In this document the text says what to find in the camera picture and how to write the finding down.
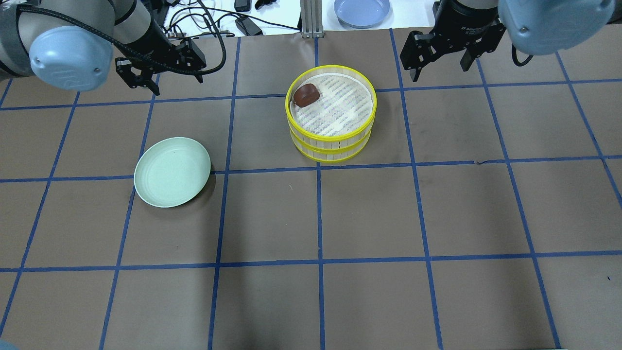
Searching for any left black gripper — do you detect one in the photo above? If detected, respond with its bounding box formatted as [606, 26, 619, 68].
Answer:
[115, 34, 207, 96]

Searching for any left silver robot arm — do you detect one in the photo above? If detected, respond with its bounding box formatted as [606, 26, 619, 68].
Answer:
[1, 0, 207, 95]

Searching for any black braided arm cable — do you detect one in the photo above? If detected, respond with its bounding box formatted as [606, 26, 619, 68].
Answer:
[17, 0, 228, 76]

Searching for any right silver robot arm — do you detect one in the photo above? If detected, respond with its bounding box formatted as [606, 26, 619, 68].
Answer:
[399, 0, 621, 82]

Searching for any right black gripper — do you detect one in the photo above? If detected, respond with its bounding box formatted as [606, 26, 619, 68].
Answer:
[399, 0, 506, 82]

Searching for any aluminium frame post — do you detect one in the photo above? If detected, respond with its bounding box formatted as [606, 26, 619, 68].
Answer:
[300, 0, 325, 38]

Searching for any brown chocolate bun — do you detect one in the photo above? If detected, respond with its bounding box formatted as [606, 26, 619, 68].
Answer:
[293, 83, 321, 108]

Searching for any yellow bamboo steamer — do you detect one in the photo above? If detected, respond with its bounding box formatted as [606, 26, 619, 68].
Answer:
[285, 65, 378, 149]
[289, 122, 374, 163]

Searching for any blue plate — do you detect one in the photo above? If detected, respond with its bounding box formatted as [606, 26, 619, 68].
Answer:
[333, 0, 391, 29]

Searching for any mint green plate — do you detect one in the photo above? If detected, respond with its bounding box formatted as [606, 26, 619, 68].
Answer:
[133, 137, 211, 208]

